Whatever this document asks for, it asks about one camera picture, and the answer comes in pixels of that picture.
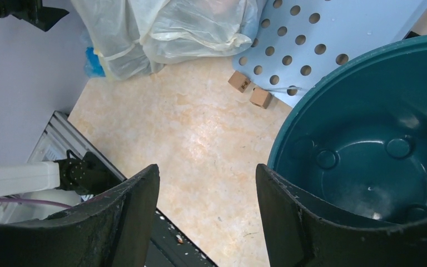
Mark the wooden block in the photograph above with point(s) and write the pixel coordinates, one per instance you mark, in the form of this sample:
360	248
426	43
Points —
260	97
239	81

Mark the wooden block left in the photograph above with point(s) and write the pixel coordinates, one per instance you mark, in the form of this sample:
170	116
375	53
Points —
239	81

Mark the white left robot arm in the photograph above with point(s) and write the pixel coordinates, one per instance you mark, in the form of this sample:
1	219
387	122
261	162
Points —
41	77

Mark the blue crumpled bag at wall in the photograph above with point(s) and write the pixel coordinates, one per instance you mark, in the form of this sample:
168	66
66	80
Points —
92	66

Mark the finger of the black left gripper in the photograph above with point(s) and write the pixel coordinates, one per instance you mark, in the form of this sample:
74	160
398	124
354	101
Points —
33	12

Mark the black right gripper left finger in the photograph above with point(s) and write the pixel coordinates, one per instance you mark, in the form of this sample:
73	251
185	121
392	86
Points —
110	229

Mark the large translucent yellowish bag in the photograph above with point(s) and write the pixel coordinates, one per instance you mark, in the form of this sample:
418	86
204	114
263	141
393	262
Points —
133	38

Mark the wooden block right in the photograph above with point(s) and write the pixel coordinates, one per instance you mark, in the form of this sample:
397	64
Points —
260	97

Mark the light blue perforated board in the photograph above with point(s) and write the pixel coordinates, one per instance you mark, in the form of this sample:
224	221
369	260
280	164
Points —
300	42

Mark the teal plastic trash bin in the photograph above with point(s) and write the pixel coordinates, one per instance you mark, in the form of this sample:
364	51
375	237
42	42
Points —
358	138

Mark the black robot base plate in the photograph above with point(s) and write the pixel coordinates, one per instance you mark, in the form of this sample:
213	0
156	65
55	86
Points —
169	246

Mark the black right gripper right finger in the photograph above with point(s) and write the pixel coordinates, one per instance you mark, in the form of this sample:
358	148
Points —
301	229

